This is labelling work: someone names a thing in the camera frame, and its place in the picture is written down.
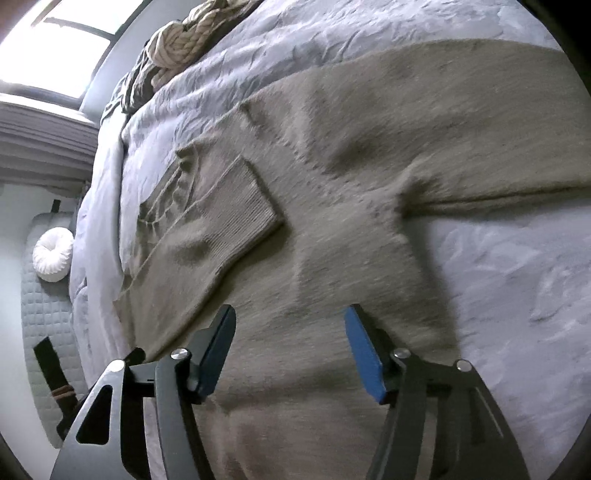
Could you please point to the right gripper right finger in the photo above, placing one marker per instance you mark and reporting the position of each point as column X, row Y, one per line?
column 472, row 440

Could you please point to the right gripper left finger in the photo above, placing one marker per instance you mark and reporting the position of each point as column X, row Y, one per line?
column 107, row 438

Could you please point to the taupe knit sweater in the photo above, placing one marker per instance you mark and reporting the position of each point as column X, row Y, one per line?
column 291, row 207

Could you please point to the beige knitted clothes pile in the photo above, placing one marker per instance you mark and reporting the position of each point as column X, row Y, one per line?
column 173, row 48

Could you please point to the quilted grey mat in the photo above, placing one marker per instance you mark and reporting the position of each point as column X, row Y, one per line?
column 46, row 312

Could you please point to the lavender bed blanket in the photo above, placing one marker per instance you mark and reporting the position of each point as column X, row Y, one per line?
column 514, row 279

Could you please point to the white round cushion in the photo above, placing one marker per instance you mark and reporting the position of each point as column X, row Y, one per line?
column 52, row 254

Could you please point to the bright window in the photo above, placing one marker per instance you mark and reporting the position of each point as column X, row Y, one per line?
column 58, row 46

